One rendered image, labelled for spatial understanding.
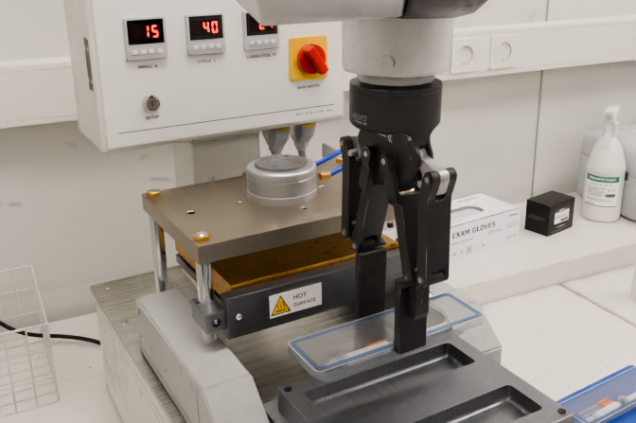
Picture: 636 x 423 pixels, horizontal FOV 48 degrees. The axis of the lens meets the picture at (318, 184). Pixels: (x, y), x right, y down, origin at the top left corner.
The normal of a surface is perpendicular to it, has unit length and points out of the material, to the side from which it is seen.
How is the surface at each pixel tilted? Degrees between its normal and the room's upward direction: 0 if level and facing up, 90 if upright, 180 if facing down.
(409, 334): 90
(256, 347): 0
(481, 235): 90
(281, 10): 144
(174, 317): 0
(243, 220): 0
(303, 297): 90
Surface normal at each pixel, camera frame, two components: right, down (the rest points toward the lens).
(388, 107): -0.25, 0.32
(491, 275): -0.01, -0.95
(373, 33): -0.54, 0.29
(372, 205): 0.49, 0.52
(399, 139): -0.86, 0.18
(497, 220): 0.55, 0.21
